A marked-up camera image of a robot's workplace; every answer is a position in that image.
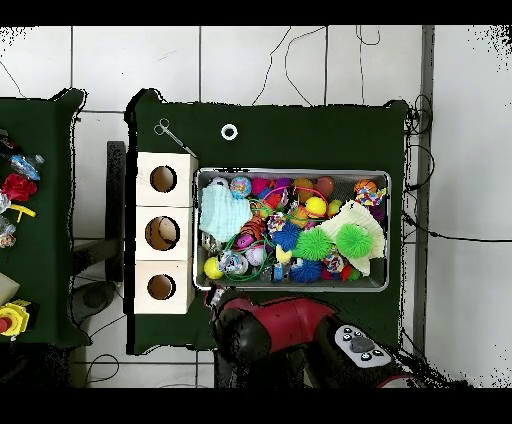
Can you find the globe print ball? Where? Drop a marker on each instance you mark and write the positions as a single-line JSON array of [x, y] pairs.
[[240, 186]]

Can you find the yellow smiley ball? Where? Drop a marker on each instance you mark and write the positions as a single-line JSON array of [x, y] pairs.
[[316, 206]]

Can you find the clear plastic packet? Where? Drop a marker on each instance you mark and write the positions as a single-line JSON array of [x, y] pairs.
[[7, 234]]

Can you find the black upright panel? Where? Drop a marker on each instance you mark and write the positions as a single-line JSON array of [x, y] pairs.
[[116, 180]]

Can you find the tiger striped plush toy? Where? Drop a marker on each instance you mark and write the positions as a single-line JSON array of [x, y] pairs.
[[252, 227]]

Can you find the dark green tablecloth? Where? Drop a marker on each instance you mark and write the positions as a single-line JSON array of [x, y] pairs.
[[300, 140], [48, 240]]

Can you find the cream knitted cloth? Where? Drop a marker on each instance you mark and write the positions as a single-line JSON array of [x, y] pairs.
[[360, 214]]

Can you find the blue spiky ball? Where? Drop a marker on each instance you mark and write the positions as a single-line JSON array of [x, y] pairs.
[[286, 236]]

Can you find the wooden box with three holes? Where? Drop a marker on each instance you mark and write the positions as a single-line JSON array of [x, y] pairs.
[[184, 224]]

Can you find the beige box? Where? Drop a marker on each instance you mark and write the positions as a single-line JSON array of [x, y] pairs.
[[7, 288]]

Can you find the red crumpled item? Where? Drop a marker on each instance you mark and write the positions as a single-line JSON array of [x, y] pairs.
[[18, 187]]

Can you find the yellow emergency stop button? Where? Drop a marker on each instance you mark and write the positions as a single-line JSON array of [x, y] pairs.
[[14, 318]]

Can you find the light blue muslin cloth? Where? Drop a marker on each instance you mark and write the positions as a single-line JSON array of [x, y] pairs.
[[224, 216]]

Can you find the crushed clear plastic bottle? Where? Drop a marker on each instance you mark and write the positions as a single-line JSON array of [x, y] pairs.
[[232, 262]]

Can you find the large green spiky toy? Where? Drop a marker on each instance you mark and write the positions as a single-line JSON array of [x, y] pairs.
[[354, 240]]

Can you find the small green spiky toy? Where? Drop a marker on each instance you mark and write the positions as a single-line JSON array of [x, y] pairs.
[[314, 244]]

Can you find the yellow plastic piece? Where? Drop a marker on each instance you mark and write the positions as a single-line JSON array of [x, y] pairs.
[[24, 210]]

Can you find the colourful spotted cloth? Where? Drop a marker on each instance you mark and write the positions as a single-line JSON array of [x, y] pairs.
[[370, 196]]

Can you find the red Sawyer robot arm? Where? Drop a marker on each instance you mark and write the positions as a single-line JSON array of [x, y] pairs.
[[292, 324]]

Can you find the blue and clear packet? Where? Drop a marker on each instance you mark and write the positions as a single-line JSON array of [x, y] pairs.
[[26, 166]]

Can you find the orange basketball toy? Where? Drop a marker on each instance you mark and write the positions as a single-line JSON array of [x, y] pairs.
[[364, 186]]

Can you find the silver scissors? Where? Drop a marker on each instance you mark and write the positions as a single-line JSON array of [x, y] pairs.
[[172, 136]]

